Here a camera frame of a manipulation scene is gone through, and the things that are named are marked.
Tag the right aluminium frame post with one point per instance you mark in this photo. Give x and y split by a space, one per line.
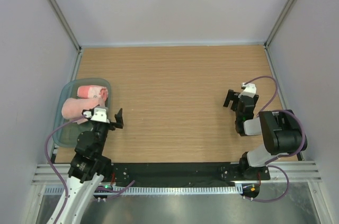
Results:
281 18

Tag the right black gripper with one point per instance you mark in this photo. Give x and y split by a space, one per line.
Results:
233 96

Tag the plain pink towel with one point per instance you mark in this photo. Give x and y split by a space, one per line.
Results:
73 107

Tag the left aluminium frame post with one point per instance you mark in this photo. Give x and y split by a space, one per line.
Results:
60 16

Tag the clear glass tray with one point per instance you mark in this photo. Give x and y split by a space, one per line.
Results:
67 136

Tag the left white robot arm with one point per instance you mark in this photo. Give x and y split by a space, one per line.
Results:
88 167

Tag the aluminium frame post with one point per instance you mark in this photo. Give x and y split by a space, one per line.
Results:
281 18
60 16

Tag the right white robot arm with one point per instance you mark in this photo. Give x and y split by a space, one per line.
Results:
280 130

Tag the aluminium front rail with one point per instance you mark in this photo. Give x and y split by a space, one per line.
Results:
306 171

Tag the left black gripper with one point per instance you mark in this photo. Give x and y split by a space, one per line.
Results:
117 124

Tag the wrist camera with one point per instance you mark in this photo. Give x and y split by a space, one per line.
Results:
100 114
248 89

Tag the pink bunny towel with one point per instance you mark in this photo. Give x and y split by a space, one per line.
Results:
93 91

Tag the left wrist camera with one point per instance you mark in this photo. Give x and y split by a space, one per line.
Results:
100 114

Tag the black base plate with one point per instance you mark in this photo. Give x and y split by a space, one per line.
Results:
172 172

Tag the white slotted cable duct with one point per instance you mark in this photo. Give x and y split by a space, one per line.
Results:
58 189

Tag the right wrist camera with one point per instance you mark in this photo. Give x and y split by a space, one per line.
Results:
248 89

